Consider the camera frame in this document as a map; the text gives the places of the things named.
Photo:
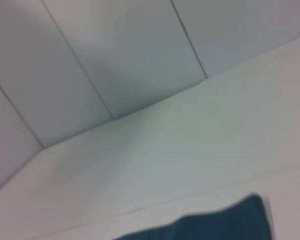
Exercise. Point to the blue teal shirt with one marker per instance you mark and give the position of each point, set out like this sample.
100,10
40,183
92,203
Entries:
215,222

